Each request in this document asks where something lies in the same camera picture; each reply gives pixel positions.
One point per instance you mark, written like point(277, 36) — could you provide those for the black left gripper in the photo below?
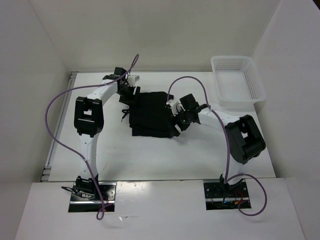
point(131, 96)

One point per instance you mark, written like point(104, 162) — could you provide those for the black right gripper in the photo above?
point(182, 126)

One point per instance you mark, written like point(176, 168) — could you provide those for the black shorts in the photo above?
point(148, 114)

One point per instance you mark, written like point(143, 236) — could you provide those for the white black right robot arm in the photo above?
point(244, 139)

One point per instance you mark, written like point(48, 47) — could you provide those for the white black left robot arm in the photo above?
point(89, 123)

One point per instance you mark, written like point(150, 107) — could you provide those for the white plastic mesh basket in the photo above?
point(237, 80)

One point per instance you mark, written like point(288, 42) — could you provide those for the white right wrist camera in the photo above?
point(175, 106)

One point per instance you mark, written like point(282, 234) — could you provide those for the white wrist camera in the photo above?
point(132, 80)
point(175, 106)

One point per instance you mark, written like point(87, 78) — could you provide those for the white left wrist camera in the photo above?
point(132, 80)

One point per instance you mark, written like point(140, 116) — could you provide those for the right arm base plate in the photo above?
point(218, 199)

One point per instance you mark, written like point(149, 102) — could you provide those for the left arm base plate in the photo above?
point(85, 203)

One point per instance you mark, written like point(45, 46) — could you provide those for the aluminium table edge rail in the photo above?
point(54, 135)

